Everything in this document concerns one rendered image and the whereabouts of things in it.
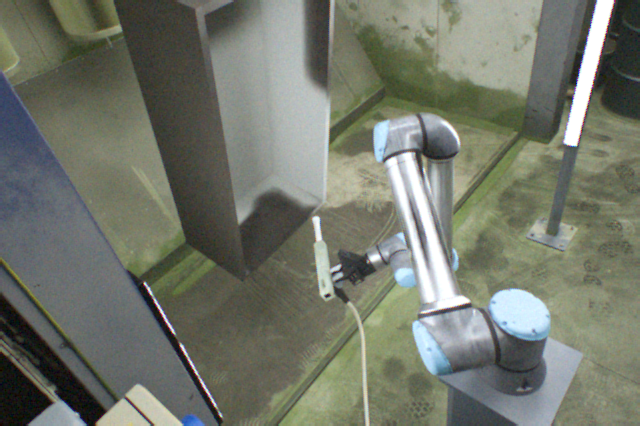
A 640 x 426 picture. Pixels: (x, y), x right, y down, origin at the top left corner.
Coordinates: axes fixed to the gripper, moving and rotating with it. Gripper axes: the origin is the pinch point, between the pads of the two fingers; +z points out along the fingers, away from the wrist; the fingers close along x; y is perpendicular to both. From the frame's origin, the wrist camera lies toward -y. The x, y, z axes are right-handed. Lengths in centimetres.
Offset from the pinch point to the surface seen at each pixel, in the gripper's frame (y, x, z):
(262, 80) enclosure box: -61, 65, -13
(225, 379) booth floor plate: 23, -4, 68
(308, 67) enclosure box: -61, 48, -35
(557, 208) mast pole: 72, 47, -103
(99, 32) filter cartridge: -109, 100, 43
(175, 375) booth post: -55, -65, 19
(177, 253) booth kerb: -1, 76, 88
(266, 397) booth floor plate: 31, -16, 51
